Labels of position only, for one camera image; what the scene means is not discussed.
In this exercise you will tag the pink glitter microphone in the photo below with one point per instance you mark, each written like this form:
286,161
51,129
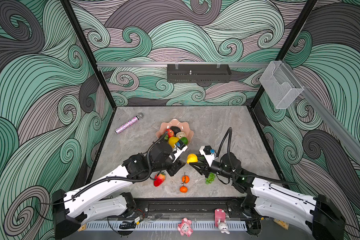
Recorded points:
129,123

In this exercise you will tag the pink and white bunny toy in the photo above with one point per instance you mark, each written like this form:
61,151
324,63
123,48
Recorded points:
220,221

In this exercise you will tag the yellow label tag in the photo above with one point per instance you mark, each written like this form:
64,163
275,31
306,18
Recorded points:
282,224
82,228

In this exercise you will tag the grey aluminium rail right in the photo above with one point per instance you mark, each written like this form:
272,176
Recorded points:
321,99

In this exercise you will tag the beige fake pear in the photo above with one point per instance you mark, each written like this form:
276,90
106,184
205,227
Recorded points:
181,135

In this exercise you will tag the orange fake tangerine upper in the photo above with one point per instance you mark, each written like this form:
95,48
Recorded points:
185,179

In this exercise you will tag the dark fake avocado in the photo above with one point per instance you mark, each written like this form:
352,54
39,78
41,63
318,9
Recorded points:
175,129

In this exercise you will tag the yellow fake pear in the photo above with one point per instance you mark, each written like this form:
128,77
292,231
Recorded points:
192,158

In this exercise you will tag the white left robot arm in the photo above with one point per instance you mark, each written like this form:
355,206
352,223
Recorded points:
74,208

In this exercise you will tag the grey aluminium rail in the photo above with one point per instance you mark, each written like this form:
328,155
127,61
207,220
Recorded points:
140,64
321,99

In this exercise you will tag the white slotted cable duct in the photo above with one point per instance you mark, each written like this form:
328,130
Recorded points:
198,225

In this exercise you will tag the pink toy figure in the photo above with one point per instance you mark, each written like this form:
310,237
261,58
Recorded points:
185,227

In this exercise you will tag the green fake lime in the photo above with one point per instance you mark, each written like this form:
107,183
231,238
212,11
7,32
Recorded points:
184,140

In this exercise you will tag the green fake grape bunch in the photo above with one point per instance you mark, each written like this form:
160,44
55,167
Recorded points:
210,179

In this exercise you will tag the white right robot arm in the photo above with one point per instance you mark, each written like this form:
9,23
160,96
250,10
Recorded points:
266,197

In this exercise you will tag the yellow fake lemon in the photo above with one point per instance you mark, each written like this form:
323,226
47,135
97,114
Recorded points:
172,141

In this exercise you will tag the grey aluminium rail back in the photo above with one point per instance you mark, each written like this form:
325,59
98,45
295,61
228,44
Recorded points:
140,64

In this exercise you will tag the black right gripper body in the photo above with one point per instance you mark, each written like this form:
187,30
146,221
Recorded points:
218,169

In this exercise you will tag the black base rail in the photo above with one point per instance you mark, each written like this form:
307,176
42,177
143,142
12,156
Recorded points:
155,208

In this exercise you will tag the red fake strawberry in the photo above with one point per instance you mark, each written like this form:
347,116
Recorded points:
159,179

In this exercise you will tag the black corner frame post right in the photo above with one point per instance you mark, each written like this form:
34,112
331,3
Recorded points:
298,25

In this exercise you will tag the orange fake tangerine lower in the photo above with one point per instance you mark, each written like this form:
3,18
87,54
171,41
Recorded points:
183,189

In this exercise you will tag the orange fake tangerine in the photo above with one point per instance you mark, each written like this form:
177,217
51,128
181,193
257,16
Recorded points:
185,179
183,189

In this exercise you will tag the yellow label tag right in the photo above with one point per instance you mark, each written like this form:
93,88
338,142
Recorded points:
282,224

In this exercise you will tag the red fake apple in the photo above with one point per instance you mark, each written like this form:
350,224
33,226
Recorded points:
170,133

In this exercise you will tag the yellow label tag left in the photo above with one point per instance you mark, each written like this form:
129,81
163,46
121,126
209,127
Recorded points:
82,228

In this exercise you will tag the clear plastic wall box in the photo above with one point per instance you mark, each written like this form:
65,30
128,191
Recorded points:
281,84

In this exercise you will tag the black corner frame post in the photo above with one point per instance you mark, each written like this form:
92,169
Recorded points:
298,25
89,54

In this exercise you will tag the pink scalloped fruit bowl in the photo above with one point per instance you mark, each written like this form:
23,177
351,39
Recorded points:
184,126

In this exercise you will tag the black corner frame post left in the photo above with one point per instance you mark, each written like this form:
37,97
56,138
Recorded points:
89,54

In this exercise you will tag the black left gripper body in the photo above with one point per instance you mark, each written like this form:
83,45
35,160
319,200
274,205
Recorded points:
172,168

